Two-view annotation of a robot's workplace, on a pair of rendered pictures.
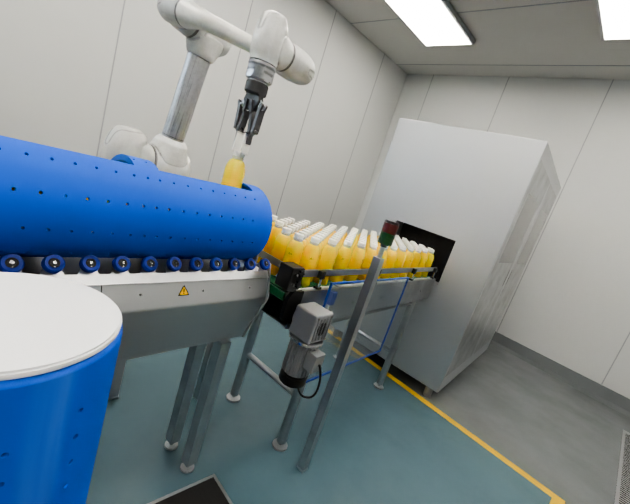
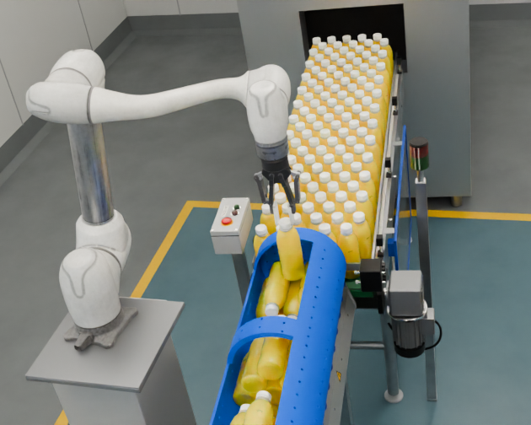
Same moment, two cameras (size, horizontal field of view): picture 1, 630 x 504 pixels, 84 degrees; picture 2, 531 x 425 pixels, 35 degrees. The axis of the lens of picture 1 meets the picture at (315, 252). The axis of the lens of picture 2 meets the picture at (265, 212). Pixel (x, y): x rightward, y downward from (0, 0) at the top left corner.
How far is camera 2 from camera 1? 1.91 m
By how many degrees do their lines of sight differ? 29
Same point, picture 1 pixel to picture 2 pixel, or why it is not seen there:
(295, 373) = (417, 342)
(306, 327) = (412, 303)
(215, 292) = (344, 349)
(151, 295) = (335, 401)
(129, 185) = (314, 356)
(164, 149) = (113, 240)
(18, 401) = not seen: outside the picture
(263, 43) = (276, 128)
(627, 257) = not seen: outside the picture
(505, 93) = not seen: outside the picture
